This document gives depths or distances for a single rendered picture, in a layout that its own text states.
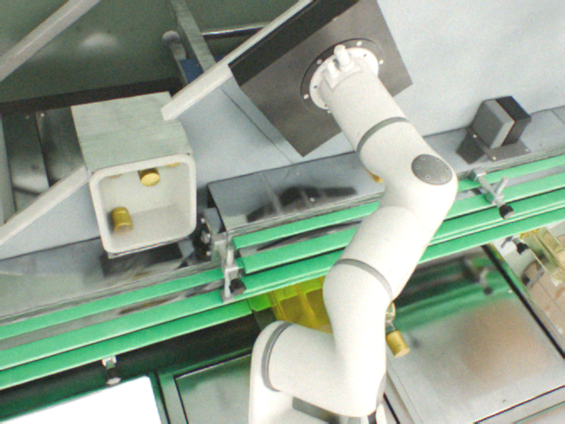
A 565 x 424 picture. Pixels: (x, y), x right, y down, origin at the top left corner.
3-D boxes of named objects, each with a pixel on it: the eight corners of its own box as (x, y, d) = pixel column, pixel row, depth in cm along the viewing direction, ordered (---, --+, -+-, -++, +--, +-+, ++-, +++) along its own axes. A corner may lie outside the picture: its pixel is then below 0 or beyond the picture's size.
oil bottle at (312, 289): (281, 266, 125) (320, 351, 114) (284, 251, 121) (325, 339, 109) (303, 260, 127) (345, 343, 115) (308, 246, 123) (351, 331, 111)
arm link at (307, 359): (308, 250, 72) (245, 332, 64) (406, 270, 65) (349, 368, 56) (333, 320, 80) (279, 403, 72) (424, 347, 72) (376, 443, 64)
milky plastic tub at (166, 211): (97, 221, 110) (105, 257, 105) (77, 137, 92) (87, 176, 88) (184, 201, 115) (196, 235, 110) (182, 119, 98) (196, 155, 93)
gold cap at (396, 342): (386, 340, 116) (396, 359, 114) (382, 336, 113) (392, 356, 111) (401, 331, 116) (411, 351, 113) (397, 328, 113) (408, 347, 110)
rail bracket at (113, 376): (93, 336, 118) (107, 395, 111) (89, 320, 113) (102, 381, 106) (113, 331, 120) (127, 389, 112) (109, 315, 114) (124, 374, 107)
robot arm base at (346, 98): (291, 64, 90) (330, 130, 81) (359, 19, 88) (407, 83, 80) (323, 117, 103) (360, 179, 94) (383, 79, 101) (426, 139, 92)
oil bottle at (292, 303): (256, 272, 123) (294, 360, 112) (259, 258, 119) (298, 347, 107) (280, 267, 125) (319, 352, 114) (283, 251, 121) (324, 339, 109)
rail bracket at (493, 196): (463, 176, 126) (498, 221, 119) (477, 153, 120) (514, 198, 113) (478, 172, 127) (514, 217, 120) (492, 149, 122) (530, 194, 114)
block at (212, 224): (198, 238, 116) (208, 265, 112) (198, 209, 109) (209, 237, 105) (214, 234, 117) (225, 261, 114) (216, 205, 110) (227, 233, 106)
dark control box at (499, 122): (469, 125, 134) (489, 150, 130) (482, 99, 128) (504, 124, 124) (497, 119, 137) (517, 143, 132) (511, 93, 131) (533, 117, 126)
